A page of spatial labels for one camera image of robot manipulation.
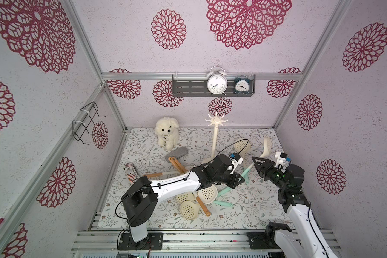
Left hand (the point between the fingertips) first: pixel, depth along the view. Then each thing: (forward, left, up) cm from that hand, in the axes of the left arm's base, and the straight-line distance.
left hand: (242, 180), depth 74 cm
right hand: (+9, -5, +6) cm, 11 cm away
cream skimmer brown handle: (-1, +15, -14) cm, 21 cm away
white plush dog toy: (+34, +39, -1) cm, 52 cm away
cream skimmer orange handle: (+13, +37, -17) cm, 43 cm away
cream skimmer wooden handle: (-8, +25, -17) cm, 31 cm away
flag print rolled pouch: (+11, +59, -14) cm, 62 cm away
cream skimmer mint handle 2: (-5, +7, -18) cm, 20 cm away
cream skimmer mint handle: (+33, -10, -17) cm, 39 cm away
